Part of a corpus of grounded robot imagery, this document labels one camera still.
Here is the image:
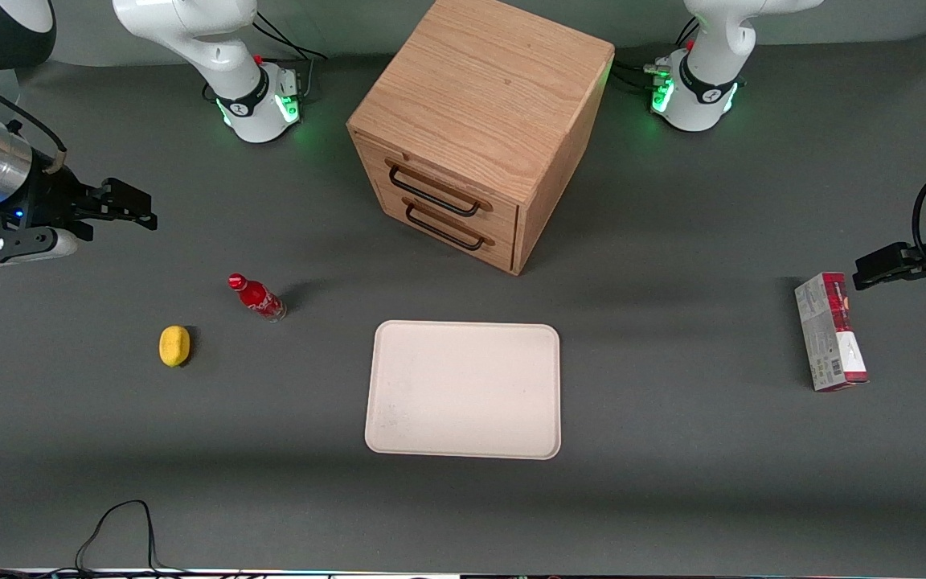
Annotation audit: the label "beige rectangular tray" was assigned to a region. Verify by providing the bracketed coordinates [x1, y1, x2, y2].
[363, 319, 563, 462]

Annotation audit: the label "black looped floor cable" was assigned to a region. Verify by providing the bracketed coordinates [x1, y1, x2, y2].
[0, 499, 191, 577]

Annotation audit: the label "red coke bottle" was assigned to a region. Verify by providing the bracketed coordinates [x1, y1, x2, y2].
[227, 273, 288, 323]

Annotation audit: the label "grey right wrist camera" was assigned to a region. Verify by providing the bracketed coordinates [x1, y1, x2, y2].
[0, 228, 79, 271]

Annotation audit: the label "black left base cables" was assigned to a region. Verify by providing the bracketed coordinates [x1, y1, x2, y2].
[609, 14, 701, 96]

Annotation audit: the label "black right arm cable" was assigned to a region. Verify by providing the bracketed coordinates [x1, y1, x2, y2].
[0, 68, 68, 174]

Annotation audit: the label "wooden drawer cabinet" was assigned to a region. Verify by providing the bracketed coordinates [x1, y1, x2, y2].
[346, 0, 617, 277]

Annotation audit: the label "black base cables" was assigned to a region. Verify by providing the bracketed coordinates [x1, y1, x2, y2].
[609, 14, 701, 96]
[252, 11, 329, 97]

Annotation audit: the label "red and white carton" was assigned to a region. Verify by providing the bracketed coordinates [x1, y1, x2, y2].
[793, 271, 871, 393]

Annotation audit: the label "black metal drawer handle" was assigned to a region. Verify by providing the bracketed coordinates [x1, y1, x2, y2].
[404, 199, 497, 253]
[386, 159, 494, 219]

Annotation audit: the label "yellow lemon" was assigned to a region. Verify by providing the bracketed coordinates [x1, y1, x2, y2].
[158, 325, 192, 369]

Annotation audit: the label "black right base cables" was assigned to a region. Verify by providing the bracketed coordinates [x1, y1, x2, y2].
[252, 11, 329, 97]

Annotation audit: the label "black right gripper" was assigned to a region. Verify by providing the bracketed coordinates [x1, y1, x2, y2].
[0, 165, 159, 244]

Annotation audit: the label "wooden drawer front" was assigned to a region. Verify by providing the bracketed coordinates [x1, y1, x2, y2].
[354, 133, 522, 242]
[373, 193, 518, 276]

